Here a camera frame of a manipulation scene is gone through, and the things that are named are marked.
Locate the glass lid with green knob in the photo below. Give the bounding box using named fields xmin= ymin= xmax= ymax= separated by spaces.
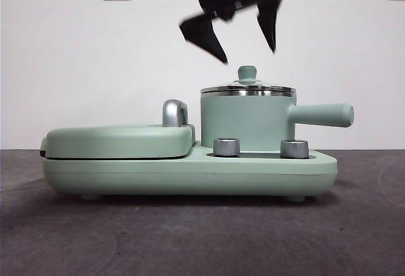
xmin=201 ymin=65 xmax=297 ymax=95

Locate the pale green griddle lid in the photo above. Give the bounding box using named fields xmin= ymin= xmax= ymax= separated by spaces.
xmin=40 ymin=123 xmax=197 ymax=160

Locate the silver control knob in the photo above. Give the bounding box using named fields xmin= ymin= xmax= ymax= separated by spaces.
xmin=213 ymin=137 xmax=241 ymax=157
xmin=280 ymin=139 xmax=309 ymax=159

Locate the pale green breakfast machine base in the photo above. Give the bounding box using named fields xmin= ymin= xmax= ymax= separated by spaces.
xmin=42 ymin=141 xmax=339 ymax=203

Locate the chrome griddle lid handle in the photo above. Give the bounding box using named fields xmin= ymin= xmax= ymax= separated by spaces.
xmin=162 ymin=99 xmax=190 ymax=128

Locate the pale green pot with handle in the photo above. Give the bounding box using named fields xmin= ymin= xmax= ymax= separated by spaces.
xmin=200 ymin=91 xmax=355 ymax=149

